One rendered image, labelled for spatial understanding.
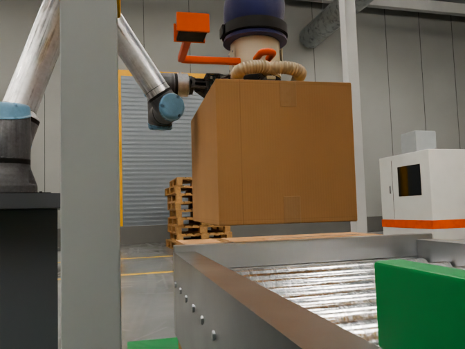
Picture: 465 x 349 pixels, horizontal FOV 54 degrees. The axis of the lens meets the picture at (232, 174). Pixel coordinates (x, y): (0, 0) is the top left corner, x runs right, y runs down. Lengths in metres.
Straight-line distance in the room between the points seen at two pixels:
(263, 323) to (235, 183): 0.85
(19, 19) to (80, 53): 11.26
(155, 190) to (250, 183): 9.51
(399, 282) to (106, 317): 0.29
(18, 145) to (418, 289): 1.26
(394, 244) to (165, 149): 9.75
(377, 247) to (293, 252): 0.23
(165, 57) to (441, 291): 11.22
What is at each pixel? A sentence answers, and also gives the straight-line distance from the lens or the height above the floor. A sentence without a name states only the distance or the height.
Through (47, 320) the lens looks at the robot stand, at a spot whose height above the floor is 0.40.
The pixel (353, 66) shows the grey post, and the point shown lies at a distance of 4.97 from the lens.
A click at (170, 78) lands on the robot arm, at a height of 1.19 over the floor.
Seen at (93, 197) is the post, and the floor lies 0.71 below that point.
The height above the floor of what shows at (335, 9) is 4.95.
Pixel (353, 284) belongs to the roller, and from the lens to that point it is 0.90.
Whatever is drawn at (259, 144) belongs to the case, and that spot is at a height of 0.87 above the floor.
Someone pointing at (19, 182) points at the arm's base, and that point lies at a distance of 1.45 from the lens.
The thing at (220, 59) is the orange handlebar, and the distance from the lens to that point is 1.54.
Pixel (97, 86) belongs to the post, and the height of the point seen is 0.83.
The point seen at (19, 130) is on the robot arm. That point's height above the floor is 0.94.
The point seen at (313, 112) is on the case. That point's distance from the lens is 1.33.
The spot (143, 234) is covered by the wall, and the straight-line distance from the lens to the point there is 10.70.
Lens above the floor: 0.69
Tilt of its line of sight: 4 degrees up
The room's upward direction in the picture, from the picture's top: 2 degrees counter-clockwise
